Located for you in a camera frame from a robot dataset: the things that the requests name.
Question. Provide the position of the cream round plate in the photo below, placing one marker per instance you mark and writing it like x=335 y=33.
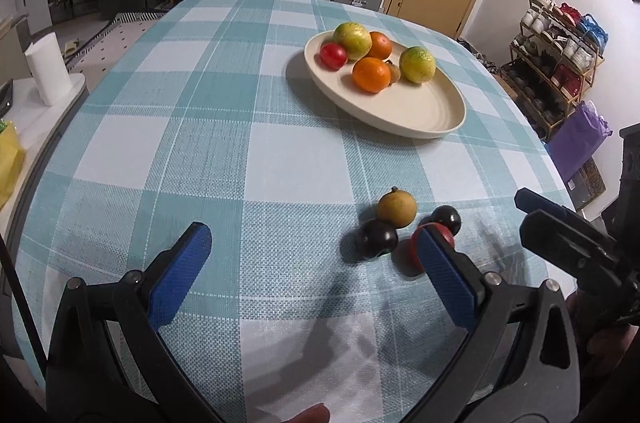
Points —
x=415 y=108

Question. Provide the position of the striped floor rug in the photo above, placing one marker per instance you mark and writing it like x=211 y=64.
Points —
x=110 y=33

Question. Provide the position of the wooden shoe rack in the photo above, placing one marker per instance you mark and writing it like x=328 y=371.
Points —
x=550 y=103

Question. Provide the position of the purple bag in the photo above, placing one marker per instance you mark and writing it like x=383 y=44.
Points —
x=580 y=138

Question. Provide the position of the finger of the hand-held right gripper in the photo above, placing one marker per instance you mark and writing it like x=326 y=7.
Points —
x=560 y=238
x=537 y=199

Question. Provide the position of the white paper towel roll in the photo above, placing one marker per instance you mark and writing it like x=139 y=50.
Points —
x=47 y=68

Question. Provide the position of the dark purple plum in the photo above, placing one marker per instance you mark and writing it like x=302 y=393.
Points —
x=446 y=218
x=376 y=239

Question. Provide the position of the person's left hand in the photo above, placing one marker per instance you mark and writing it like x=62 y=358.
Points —
x=310 y=415

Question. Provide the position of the blue white checkered tablecloth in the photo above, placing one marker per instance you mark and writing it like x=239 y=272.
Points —
x=200 y=153

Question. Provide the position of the small brown longan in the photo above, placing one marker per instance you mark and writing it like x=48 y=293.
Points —
x=396 y=207
x=395 y=73

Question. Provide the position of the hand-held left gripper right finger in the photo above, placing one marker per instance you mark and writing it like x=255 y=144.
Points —
x=445 y=273

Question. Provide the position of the yellow bag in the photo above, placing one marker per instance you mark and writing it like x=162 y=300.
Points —
x=10 y=163

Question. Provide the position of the orange tangerine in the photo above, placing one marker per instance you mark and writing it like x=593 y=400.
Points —
x=371 y=74
x=382 y=45

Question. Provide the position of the shoe rack with shoes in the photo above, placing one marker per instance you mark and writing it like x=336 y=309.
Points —
x=565 y=48

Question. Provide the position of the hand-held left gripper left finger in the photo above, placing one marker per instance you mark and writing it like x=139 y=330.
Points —
x=180 y=273

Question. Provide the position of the person's right hand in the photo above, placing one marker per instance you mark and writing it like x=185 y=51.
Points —
x=605 y=345

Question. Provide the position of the red tomato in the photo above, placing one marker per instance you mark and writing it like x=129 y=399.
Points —
x=333 y=55
x=416 y=248

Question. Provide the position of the brown woven mat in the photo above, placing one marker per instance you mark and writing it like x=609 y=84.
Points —
x=590 y=178

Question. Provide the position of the yellow green lemon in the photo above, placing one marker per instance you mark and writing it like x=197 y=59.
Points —
x=352 y=38
x=417 y=64

